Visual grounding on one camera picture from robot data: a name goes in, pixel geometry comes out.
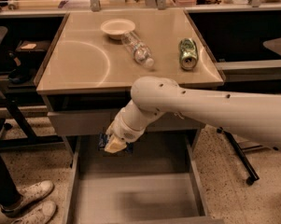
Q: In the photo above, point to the white sneaker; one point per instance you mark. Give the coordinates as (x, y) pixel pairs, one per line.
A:
(34, 193)
(42, 214)

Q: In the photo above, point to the black wheeled stand base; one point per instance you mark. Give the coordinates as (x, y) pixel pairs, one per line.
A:
(243, 148)

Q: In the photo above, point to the lower white sneaker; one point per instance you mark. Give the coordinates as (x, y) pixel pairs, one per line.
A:
(42, 214)

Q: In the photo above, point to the green soda can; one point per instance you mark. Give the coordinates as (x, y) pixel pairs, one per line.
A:
(188, 54)

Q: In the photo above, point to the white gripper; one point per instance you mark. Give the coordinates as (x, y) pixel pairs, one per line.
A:
(123, 131)

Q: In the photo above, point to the closed grey upper drawer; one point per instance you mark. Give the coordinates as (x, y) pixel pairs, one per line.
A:
(91, 122)

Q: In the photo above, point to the dark trouser leg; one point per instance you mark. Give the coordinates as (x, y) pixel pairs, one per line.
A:
(9, 194)

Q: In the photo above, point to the clear plastic water bottle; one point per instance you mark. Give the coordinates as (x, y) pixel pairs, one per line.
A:
(139, 51)

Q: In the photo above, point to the white paper bowl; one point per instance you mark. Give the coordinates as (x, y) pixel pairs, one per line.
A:
(116, 28)

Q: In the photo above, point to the open middle drawer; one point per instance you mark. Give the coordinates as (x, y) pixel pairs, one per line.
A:
(157, 183)

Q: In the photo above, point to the grey drawer cabinet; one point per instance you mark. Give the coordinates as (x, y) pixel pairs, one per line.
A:
(87, 70)

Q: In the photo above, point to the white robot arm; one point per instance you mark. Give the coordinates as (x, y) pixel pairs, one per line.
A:
(255, 117)

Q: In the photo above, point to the black chair frame left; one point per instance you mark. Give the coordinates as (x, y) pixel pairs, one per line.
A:
(31, 139)

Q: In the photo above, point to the grey metal shelf beam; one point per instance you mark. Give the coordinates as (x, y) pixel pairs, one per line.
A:
(250, 70)

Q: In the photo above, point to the upper white sneaker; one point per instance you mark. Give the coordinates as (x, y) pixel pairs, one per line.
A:
(34, 193)

